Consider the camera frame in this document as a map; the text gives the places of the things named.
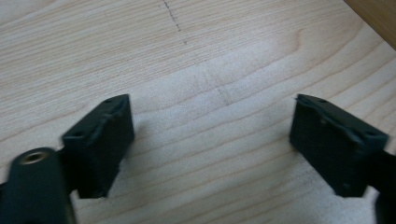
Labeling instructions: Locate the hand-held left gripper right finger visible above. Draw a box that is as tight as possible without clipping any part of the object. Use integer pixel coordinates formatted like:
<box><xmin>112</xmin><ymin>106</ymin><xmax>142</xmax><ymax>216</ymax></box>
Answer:
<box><xmin>289</xmin><ymin>93</ymin><xmax>390</xmax><ymax>198</ymax></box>

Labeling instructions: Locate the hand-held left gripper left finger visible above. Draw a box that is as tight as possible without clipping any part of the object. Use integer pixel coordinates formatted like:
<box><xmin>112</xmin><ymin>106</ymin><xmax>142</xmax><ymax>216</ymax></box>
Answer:
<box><xmin>61</xmin><ymin>93</ymin><xmax>135</xmax><ymax>200</ymax></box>

